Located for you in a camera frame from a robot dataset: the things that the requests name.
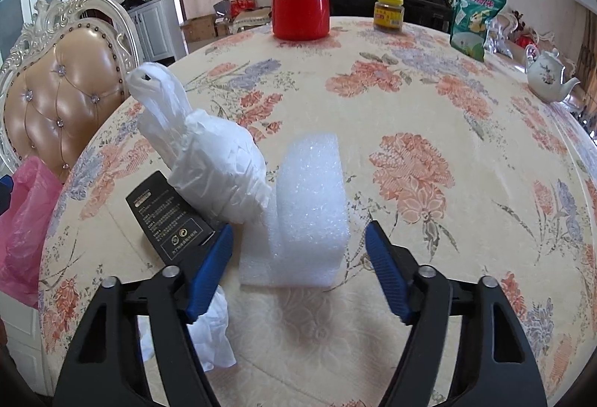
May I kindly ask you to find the green snack bag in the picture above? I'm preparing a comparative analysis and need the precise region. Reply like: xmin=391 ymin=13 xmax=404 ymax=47
xmin=450 ymin=0 xmax=507 ymax=62

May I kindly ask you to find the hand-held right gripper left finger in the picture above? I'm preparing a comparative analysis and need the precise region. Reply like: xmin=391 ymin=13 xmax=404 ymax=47
xmin=53 ymin=224 xmax=234 ymax=407

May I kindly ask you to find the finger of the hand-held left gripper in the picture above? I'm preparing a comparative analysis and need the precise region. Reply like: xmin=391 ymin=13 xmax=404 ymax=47
xmin=0 ymin=176 xmax=13 ymax=217

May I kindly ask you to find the white foam sheet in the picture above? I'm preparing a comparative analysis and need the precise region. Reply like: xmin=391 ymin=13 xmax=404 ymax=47
xmin=239 ymin=133 xmax=351 ymax=289

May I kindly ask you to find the black cardboard box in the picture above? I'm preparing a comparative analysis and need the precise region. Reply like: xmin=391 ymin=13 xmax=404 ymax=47
xmin=126 ymin=170 xmax=225 ymax=271

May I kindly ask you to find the crumpled white paper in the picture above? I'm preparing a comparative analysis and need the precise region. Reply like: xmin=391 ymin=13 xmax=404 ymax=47
xmin=139 ymin=286 xmax=237 ymax=371

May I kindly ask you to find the yellow lid glass jar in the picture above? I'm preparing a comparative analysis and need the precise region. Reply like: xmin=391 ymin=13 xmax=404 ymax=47
xmin=374 ymin=0 xmax=404 ymax=33

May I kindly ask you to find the cream tufted leather chair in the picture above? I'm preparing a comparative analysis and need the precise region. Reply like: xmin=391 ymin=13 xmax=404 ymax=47
xmin=0 ymin=0 xmax=141 ymax=184

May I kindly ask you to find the white porcelain teapot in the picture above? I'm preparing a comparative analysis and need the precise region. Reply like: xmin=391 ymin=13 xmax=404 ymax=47
xmin=525 ymin=44 xmax=581 ymax=103

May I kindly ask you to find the white upholstered stool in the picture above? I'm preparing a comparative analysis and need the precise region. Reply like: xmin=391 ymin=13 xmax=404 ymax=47
xmin=232 ymin=8 xmax=274 ymax=34

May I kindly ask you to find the floral tablecloth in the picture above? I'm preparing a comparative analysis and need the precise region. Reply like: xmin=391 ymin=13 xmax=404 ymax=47
xmin=38 ymin=15 xmax=597 ymax=407

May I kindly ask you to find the crumpled white plastic bag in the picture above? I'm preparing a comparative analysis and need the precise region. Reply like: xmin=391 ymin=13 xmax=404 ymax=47
xmin=126 ymin=62 xmax=271 ymax=226

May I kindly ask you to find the cream carved sofa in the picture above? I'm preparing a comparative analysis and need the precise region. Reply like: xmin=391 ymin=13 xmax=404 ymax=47
xmin=494 ymin=10 xmax=556 ymax=59

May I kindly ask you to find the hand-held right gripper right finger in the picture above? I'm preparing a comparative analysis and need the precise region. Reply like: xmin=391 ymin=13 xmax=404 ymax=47
xmin=365 ymin=221 xmax=547 ymax=407

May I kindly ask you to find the pink plastic bag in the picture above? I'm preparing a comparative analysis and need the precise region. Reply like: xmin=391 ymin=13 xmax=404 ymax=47
xmin=0 ymin=155 xmax=64 ymax=308

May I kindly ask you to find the grey cabinet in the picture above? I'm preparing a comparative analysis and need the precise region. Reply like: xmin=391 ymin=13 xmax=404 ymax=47
xmin=128 ymin=0 xmax=181 ymax=65

